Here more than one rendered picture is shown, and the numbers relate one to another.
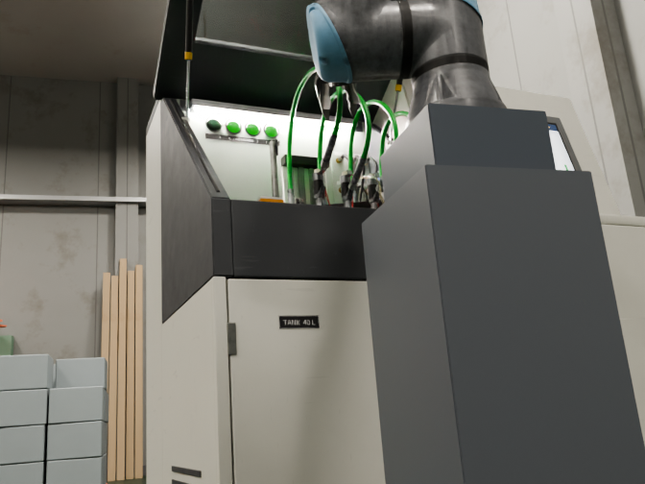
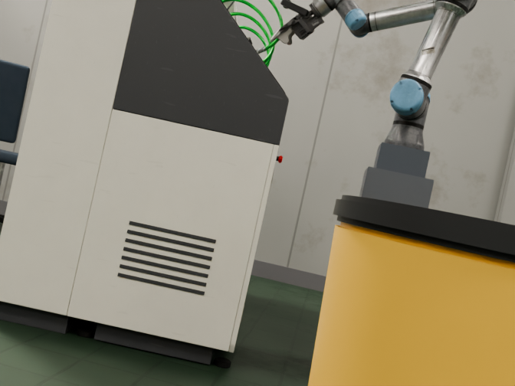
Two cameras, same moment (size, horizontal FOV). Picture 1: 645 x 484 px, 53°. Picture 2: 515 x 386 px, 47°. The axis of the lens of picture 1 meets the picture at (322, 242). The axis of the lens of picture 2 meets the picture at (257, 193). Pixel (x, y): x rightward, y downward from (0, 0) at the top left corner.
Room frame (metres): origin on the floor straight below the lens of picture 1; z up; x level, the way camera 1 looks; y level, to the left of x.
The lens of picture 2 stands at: (0.42, 2.04, 0.61)
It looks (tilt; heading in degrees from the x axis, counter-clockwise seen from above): 0 degrees down; 294
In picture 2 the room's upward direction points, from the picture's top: 12 degrees clockwise
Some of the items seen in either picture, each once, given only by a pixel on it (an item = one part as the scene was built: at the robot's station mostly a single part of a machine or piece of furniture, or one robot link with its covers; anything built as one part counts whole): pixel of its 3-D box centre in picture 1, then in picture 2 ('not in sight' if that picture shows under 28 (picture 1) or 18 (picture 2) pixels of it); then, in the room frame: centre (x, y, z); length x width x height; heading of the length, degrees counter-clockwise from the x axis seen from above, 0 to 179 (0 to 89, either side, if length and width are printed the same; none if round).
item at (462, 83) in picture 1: (453, 104); (405, 136); (0.88, -0.21, 0.95); 0.15 x 0.15 x 0.10
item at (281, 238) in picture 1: (367, 245); not in sight; (1.37, -0.10, 0.87); 0.62 x 0.04 x 0.16; 114
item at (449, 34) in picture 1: (439, 36); (411, 106); (0.88, -0.20, 1.07); 0.13 x 0.12 x 0.14; 93
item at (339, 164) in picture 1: (354, 188); not in sight; (1.93, -0.11, 1.20); 0.13 x 0.03 x 0.31; 114
